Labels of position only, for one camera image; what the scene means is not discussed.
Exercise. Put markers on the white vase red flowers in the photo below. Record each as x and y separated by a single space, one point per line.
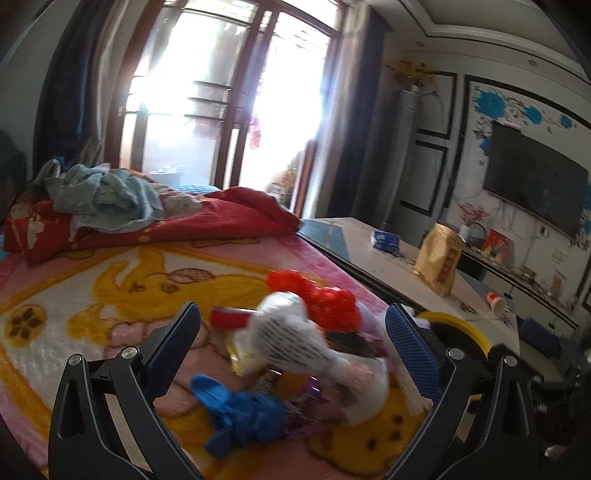
472 216

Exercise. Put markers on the white foam fruit net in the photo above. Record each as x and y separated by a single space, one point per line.
283 336

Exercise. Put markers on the red quilt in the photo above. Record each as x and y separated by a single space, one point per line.
39 232

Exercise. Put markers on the purple foil wrapper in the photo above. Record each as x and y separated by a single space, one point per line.
291 405

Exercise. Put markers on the yellow rimmed black trash bin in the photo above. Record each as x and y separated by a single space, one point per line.
454 332

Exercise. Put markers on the black cartoon snack wrapper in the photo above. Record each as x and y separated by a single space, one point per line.
353 343

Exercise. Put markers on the yellow white snack bag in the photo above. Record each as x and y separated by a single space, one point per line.
244 360

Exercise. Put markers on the colourful picture frame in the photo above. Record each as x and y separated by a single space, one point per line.
499 248

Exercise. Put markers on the coffee table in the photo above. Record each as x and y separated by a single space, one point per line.
349 241

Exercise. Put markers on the blue tissue packet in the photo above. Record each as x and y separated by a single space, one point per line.
385 241

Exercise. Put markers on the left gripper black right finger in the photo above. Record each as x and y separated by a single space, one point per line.
480 425

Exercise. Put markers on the tv cabinet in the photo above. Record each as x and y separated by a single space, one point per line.
530 298

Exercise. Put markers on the red cylindrical snack can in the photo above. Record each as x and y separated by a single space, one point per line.
229 319

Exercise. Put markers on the pink cartoon blanket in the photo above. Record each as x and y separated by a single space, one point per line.
93 301

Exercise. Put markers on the light blue crumpled clothes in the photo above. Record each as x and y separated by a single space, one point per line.
99 198

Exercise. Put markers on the brown paper bag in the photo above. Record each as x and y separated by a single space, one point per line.
438 257

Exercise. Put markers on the dark blue left curtain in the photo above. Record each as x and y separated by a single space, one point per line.
65 114

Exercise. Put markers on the wall mounted television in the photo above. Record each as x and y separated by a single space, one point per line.
536 178

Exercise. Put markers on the dark right curtain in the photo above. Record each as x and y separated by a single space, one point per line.
336 173

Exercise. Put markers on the red paper cup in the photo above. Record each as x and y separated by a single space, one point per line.
497 304

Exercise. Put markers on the grey standing air conditioner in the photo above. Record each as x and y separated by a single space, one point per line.
396 139

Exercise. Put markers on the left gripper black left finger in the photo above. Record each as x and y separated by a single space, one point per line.
83 440

